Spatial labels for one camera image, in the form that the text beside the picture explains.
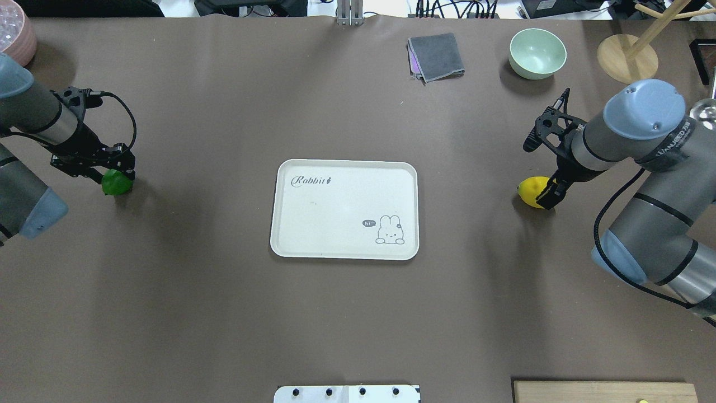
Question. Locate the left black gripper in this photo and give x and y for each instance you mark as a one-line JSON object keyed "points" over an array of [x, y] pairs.
{"points": [[83, 144]]}

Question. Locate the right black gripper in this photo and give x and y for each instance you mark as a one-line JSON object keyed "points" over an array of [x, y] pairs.
{"points": [[576, 172]]}

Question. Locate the green lime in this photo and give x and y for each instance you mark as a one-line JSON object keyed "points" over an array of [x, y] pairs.
{"points": [[115, 183]]}

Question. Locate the yellow lemon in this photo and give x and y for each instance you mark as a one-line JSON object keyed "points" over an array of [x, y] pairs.
{"points": [[531, 188]]}

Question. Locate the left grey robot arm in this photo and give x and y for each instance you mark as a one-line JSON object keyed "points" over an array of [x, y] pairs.
{"points": [[54, 120]]}

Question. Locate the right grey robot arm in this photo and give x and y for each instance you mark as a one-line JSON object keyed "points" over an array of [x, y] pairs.
{"points": [[641, 234]]}

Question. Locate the white rabbit print tray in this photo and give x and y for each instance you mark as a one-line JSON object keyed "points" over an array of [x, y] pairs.
{"points": [[341, 209]]}

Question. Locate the mint green bowl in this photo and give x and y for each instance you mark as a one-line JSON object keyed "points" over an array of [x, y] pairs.
{"points": [[536, 54]]}

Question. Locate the wooden stand with round base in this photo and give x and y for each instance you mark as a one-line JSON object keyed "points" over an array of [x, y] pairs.
{"points": [[627, 58]]}

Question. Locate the grey folded cloth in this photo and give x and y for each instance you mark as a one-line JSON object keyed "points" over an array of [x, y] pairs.
{"points": [[438, 56]]}

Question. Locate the pink bowl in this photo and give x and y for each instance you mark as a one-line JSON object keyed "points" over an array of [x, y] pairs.
{"points": [[18, 39]]}

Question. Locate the purple folded cloth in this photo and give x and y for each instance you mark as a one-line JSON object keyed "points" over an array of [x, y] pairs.
{"points": [[414, 67]]}

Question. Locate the bamboo cutting board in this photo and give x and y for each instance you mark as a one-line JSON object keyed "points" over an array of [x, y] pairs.
{"points": [[552, 391]]}

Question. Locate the metal post at table edge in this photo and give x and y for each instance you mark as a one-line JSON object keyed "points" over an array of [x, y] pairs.
{"points": [[350, 12]]}

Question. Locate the white metal camera stand base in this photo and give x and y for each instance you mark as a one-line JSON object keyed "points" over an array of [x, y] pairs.
{"points": [[348, 393]]}

